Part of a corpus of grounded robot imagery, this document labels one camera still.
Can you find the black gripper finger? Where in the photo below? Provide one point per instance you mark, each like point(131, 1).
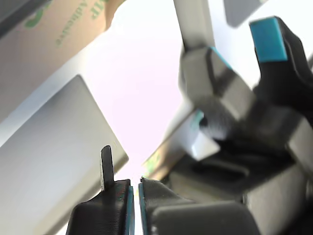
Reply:
point(195, 218)

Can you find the wide black blue-padded gripper finger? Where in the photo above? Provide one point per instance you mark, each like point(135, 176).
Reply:
point(269, 41)
point(212, 78)

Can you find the black wide-finger gripper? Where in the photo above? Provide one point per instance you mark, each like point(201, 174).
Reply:
point(269, 147)

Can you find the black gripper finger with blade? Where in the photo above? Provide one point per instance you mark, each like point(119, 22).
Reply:
point(100, 215)

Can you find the tan adhesive liner film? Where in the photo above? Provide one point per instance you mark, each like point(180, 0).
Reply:
point(73, 19)

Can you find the dark grey tray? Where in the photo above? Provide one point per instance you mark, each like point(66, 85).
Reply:
point(237, 12)

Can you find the grey printed fixture with legs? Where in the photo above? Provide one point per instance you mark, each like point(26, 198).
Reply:
point(195, 24)

